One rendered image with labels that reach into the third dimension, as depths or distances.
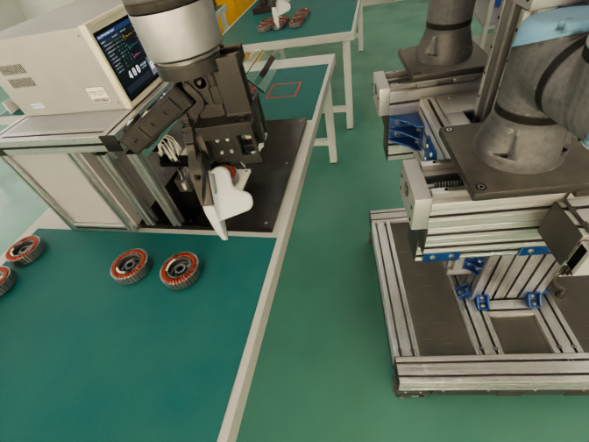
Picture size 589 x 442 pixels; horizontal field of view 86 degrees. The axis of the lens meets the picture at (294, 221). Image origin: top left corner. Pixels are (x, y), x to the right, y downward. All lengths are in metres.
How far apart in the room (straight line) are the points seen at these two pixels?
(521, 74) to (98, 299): 1.09
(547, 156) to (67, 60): 1.07
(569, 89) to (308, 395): 1.31
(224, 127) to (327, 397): 1.29
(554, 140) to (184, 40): 0.58
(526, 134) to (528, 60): 0.12
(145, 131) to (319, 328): 1.34
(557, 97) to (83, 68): 0.99
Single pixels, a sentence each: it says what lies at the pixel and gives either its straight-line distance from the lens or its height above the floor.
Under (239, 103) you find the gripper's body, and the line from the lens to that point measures 0.36.
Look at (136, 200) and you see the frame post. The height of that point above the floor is 0.88.
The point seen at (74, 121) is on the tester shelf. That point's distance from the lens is 1.10.
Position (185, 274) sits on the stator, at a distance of 0.92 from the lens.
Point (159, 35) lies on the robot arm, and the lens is 0.33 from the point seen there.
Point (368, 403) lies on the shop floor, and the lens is 1.49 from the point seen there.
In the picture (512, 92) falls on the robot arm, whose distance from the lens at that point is 0.65.
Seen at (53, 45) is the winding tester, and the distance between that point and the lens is 1.06.
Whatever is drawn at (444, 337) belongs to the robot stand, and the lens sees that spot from 1.38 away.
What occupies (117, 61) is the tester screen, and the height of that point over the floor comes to 1.22.
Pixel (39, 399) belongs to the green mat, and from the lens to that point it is 1.01.
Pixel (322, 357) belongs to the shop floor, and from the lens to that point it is 1.54.
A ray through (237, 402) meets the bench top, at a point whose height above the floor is 0.75.
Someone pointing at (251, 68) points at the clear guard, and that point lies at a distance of 1.20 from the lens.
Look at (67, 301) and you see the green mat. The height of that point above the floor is 0.75.
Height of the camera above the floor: 1.44
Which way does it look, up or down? 45 degrees down
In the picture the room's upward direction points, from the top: 14 degrees counter-clockwise
